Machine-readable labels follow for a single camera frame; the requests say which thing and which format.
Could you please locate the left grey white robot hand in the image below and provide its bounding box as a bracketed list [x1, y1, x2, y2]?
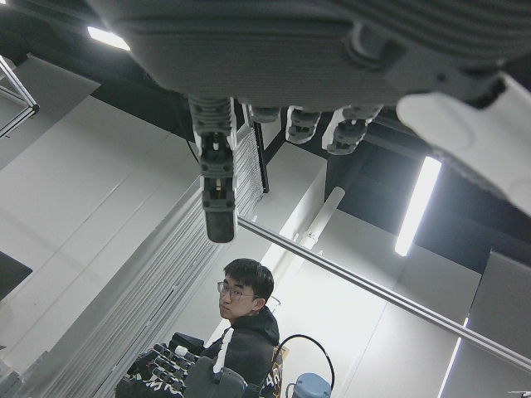
[85, 0, 531, 245]

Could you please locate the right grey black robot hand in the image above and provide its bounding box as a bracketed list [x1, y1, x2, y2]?
[147, 342, 247, 398]

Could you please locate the aluminium frame beam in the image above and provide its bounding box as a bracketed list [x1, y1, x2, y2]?
[237, 215, 531, 371]

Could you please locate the long ceiling light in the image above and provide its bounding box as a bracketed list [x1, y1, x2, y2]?
[393, 155, 443, 258]

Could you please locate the person in black hoodie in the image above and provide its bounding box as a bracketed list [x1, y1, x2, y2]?
[198, 257, 287, 398]

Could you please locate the dark wall screen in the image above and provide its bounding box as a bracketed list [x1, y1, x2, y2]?
[0, 250, 34, 302]

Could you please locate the short ceiling light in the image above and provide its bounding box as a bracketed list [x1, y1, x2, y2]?
[85, 25, 132, 52]

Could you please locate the black looped cable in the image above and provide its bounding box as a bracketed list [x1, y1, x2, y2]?
[276, 332, 336, 389]

